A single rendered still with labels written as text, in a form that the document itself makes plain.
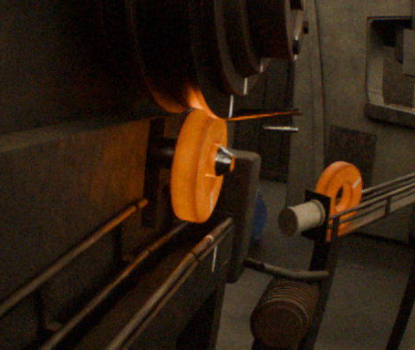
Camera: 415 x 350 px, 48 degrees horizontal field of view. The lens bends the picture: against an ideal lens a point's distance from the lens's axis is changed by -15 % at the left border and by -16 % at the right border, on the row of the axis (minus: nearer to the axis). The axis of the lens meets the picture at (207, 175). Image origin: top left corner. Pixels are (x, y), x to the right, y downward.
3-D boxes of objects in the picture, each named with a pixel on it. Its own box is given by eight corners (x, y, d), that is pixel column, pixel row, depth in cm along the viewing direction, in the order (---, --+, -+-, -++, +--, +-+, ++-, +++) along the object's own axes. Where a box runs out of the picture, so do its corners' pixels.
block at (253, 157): (181, 275, 101) (193, 149, 96) (193, 263, 108) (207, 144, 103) (235, 286, 98) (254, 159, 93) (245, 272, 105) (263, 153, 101)
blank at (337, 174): (320, 241, 119) (330, 244, 116) (304, 190, 111) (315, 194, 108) (357, 197, 124) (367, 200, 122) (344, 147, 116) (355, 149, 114)
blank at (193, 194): (169, 133, 65) (195, 137, 65) (207, 92, 79) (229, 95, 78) (171, 240, 73) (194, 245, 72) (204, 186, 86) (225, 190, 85)
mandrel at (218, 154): (126, 136, 81) (119, 163, 80) (116, 126, 77) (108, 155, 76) (238, 152, 77) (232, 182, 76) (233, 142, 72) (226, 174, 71)
